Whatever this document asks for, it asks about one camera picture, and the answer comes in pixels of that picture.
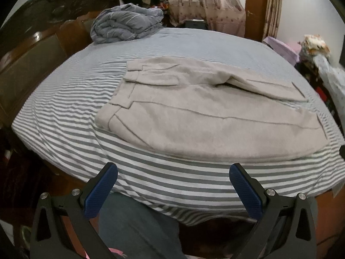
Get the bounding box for beige fleece pants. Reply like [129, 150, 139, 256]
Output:
[95, 57, 329, 162]

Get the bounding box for operator grey trouser leg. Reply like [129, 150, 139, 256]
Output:
[98, 193, 186, 258]

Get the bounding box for white dotted fabric bag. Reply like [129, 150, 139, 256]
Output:
[314, 54, 344, 124]

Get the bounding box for lilac folded cloth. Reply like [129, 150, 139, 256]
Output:
[263, 36, 299, 66]

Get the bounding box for floral pillow stack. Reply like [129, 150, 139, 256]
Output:
[299, 35, 331, 57]

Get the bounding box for dark wooden headboard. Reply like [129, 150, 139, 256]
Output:
[1, 0, 120, 126]

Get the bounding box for dark box near curtain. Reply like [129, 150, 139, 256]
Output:
[184, 19, 208, 30]

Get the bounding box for folded grey blue quilt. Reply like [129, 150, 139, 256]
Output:
[90, 3, 164, 44]

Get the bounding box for brown wooden door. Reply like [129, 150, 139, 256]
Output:
[245, 0, 267, 42]

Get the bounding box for pink patterned curtain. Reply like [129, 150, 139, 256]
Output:
[168, 0, 246, 37]

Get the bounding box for striped brown side curtain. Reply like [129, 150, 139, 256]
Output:
[263, 0, 282, 39]

